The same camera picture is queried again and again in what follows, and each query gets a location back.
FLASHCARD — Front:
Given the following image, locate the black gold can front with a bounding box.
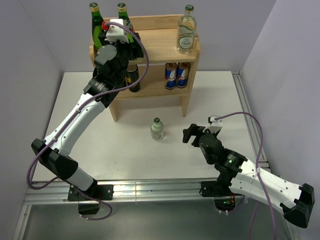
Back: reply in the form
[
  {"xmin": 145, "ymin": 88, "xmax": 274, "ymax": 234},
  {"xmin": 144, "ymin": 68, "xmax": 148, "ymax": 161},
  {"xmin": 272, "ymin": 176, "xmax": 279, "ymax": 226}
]
[{"xmin": 125, "ymin": 65, "xmax": 141, "ymax": 93}]

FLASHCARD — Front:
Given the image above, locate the small clear glass bottle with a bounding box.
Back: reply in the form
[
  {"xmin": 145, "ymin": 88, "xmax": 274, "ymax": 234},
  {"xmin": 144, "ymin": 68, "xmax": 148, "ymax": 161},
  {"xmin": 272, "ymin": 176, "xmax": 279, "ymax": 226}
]
[{"xmin": 150, "ymin": 117, "xmax": 164, "ymax": 141}]

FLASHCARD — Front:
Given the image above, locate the green bottle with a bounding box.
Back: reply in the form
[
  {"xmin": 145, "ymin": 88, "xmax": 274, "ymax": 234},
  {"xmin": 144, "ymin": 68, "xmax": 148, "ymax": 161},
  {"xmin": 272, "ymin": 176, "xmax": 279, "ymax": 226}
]
[
  {"xmin": 117, "ymin": 2, "xmax": 135, "ymax": 33},
  {"xmin": 89, "ymin": 2, "xmax": 105, "ymax": 50}
]

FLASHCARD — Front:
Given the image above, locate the large clear soda water bottle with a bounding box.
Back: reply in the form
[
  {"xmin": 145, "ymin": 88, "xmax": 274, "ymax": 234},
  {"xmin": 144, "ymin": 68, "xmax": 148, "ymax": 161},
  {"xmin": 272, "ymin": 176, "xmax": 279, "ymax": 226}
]
[{"xmin": 176, "ymin": 4, "xmax": 197, "ymax": 54}]

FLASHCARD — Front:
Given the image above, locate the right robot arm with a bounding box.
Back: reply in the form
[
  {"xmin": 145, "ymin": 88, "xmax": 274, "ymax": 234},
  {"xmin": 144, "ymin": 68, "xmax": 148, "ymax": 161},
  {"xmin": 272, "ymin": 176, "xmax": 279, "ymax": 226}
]
[{"xmin": 182, "ymin": 123, "xmax": 315, "ymax": 228}]

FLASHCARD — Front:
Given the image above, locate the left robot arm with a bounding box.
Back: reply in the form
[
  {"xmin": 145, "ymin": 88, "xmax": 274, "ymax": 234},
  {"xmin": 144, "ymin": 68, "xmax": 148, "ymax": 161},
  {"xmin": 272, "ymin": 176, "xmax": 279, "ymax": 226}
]
[{"xmin": 27, "ymin": 39, "xmax": 141, "ymax": 200}]

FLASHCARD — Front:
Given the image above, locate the wooden two-tier shelf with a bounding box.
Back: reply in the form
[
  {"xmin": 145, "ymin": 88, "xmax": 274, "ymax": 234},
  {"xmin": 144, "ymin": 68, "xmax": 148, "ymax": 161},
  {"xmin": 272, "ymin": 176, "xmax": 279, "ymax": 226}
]
[{"xmin": 89, "ymin": 14, "xmax": 203, "ymax": 123}]

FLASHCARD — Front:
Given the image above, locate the left blue energy drink can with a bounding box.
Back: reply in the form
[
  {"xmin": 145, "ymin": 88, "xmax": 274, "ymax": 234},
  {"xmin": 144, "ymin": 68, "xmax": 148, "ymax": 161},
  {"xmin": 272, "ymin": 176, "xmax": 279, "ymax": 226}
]
[{"xmin": 164, "ymin": 62, "xmax": 177, "ymax": 90}]

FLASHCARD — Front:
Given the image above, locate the blue energy drink can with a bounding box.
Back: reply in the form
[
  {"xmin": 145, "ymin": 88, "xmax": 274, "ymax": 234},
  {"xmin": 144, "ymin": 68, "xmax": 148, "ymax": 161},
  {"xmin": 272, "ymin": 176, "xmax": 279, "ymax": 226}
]
[
  {"xmin": 164, "ymin": 62, "xmax": 177, "ymax": 90},
  {"xmin": 176, "ymin": 62, "xmax": 190, "ymax": 88}
]

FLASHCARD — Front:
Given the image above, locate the right blue energy drink can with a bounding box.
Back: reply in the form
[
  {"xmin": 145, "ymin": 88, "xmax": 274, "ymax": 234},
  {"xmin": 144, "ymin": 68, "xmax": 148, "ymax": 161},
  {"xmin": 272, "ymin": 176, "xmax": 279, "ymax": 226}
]
[{"xmin": 176, "ymin": 62, "xmax": 190, "ymax": 88}]

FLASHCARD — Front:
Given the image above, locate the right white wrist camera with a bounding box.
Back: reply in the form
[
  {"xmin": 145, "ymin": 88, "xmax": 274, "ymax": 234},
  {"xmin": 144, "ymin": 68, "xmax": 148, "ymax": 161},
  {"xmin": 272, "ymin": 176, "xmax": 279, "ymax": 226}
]
[{"xmin": 202, "ymin": 115, "xmax": 223, "ymax": 135}]

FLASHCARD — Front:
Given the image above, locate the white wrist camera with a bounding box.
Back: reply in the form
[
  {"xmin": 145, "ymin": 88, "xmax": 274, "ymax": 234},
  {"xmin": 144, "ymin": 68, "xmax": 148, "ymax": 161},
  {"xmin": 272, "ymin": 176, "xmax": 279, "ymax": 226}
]
[
  {"xmin": 102, "ymin": 21, "xmax": 129, "ymax": 44},
  {"xmin": 202, "ymin": 115, "xmax": 223, "ymax": 135}
]

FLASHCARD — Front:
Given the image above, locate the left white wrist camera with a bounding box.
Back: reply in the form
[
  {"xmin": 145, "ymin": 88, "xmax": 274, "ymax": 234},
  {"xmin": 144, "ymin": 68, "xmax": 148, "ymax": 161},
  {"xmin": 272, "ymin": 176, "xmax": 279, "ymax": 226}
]
[{"xmin": 102, "ymin": 21, "xmax": 129, "ymax": 44}]

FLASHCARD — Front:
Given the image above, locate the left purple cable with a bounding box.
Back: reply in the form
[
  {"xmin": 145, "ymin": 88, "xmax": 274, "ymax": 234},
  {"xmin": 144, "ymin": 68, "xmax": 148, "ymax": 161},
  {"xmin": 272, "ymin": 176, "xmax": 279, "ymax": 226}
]
[{"xmin": 26, "ymin": 21, "xmax": 150, "ymax": 221}]

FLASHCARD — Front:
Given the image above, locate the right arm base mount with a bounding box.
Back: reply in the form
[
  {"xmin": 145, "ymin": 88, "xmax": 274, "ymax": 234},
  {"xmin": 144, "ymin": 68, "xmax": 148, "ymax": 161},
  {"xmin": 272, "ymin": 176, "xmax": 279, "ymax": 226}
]
[{"xmin": 199, "ymin": 180, "xmax": 245, "ymax": 216}]

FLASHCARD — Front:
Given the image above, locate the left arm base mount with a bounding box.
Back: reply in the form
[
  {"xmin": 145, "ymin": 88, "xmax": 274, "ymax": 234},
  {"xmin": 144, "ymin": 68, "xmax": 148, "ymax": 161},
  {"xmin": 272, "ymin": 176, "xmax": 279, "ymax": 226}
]
[{"xmin": 67, "ymin": 184, "xmax": 114, "ymax": 221}]

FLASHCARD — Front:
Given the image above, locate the aluminium frame rail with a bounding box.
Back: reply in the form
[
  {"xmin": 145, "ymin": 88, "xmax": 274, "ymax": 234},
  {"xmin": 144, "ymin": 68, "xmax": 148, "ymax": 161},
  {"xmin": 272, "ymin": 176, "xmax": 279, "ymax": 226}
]
[{"xmin": 12, "ymin": 70, "xmax": 301, "ymax": 240}]

